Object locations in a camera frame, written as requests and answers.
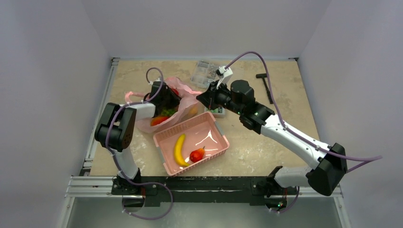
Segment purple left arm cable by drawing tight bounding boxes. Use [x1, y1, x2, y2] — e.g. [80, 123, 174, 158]
[105, 66, 175, 221]

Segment red fake apple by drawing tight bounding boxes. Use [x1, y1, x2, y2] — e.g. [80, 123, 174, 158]
[171, 88, 179, 96]

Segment black hammer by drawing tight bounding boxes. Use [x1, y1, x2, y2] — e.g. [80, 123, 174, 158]
[255, 74, 274, 104]

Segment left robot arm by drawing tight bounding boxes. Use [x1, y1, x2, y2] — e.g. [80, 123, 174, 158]
[95, 81, 181, 194]

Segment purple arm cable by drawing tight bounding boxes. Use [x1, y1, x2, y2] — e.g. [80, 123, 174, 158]
[224, 51, 383, 215]
[105, 66, 175, 221]

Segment green labelled small plastic case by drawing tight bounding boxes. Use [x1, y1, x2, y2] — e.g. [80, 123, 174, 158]
[204, 107, 226, 119]

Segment red orange fake pear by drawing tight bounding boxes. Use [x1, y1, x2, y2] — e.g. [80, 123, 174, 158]
[189, 146, 205, 163]

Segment aluminium table frame rail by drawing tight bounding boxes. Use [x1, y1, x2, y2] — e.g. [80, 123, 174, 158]
[67, 66, 348, 216]

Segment pink plastic bag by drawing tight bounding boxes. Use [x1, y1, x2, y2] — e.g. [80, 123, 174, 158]
[135, 77, 201, 133]

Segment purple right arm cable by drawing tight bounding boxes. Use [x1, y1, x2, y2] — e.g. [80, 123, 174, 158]
[224, 51, 383, 215]

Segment red fake fruit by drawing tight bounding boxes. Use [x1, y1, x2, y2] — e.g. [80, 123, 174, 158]
[150, 116, 170, 126]

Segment pink plastic basket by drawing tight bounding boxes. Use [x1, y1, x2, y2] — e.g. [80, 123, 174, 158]
[153, 112, 230, 177]

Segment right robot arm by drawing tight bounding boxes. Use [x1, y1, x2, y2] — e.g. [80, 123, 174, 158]
[196, 80, 347, 196]

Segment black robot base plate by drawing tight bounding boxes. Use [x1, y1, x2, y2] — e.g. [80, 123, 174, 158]
[111, 176, 297, 208]

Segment yellow fake banana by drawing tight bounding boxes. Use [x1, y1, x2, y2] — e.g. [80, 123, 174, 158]
[173, 134, 189, 167]

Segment orange fake fruit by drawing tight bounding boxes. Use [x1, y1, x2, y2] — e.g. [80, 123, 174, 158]
[188, 106, 198, 116]

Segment green fake grapes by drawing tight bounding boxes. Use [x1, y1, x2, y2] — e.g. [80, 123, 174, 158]
[160, 108, 177, 117]

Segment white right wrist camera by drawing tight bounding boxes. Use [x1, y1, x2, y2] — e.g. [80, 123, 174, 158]
[216, 66, 233, 89]

